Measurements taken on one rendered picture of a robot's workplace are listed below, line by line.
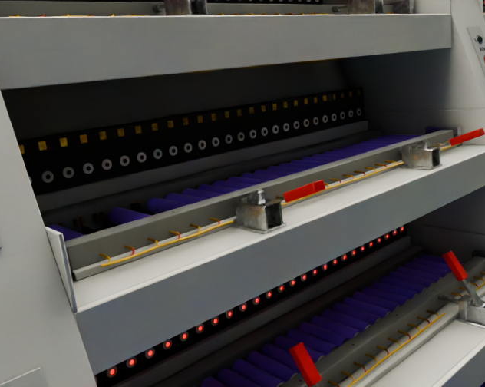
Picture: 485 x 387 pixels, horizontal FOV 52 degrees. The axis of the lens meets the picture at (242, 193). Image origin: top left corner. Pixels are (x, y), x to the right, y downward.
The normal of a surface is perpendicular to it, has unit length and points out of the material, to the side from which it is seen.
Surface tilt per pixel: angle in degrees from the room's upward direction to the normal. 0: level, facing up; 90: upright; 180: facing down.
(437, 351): 21
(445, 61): 90
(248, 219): 90
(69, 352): 90
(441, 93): 90
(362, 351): 110
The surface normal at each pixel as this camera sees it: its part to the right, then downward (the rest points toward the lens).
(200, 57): 0.66, 0.10
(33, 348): 0.58, -0.25
